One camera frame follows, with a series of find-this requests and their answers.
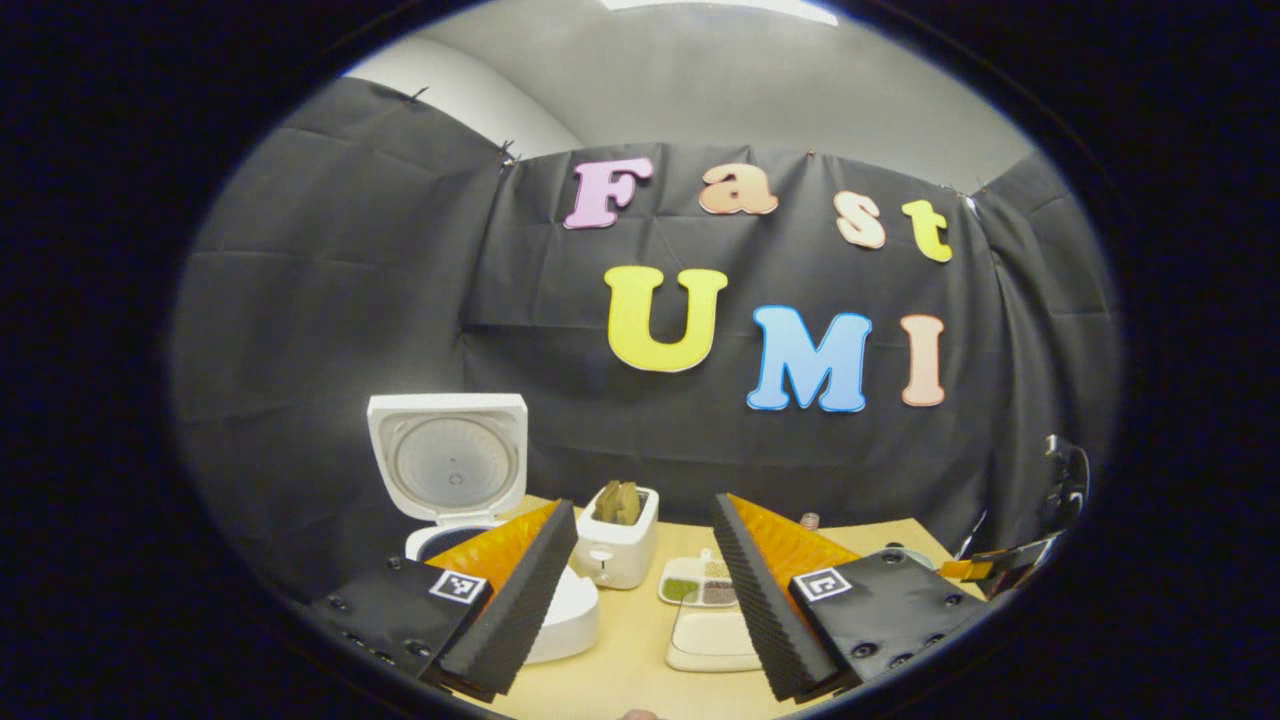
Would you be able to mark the clear rice container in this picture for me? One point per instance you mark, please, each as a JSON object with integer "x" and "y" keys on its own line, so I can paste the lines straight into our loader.
{"x": 710, "y": 640}

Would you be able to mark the white rice cooker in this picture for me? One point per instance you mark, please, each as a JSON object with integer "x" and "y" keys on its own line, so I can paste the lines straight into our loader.
{"x": 450, "y": 460}

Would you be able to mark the white chopstick holder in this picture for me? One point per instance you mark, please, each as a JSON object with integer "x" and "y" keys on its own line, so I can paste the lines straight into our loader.
{"x": 625, "y": 555}

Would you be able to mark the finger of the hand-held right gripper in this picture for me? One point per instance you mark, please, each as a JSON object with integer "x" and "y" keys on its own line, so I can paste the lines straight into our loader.
{"x": 1015, "y": 565}

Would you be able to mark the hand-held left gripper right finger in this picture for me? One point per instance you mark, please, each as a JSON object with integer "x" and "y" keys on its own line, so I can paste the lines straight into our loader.
{"x": 765, "y": 620}

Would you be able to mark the black backdrop cloth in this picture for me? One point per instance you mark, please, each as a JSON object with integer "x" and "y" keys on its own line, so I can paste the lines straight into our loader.
{"x": 350, "y": 300}

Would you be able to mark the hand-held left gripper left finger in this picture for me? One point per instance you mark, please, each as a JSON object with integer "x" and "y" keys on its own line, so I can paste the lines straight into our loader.
{"x": 515, "y": 620}

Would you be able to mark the divided dish of grains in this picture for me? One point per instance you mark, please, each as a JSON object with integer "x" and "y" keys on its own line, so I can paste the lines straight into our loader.
{"x": 690, "y": 585}

